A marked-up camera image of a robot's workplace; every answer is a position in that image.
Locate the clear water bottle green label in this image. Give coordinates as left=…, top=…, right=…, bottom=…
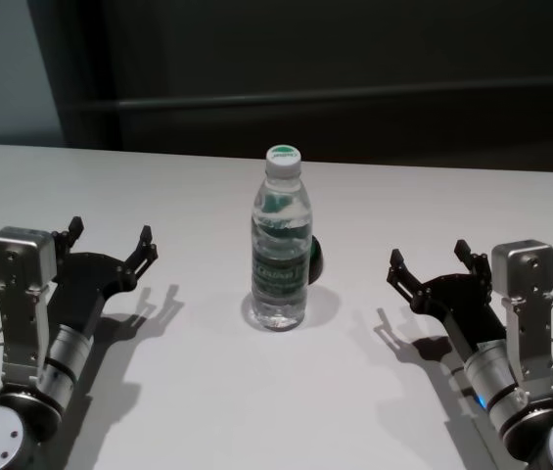
left=249, top=144, right=315, bottom=332

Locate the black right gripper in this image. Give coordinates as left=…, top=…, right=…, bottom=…
left=386, top=239, right=507, bottom=352

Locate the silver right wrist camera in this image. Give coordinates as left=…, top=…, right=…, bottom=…
left=490, top=239, right=553, bottom=393

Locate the green buzzer button black base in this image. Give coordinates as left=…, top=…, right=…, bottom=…
left=306, top=234, right=327, bottom=286

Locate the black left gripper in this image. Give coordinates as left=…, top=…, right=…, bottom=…
left=45, top=214, right=159, bottom=335

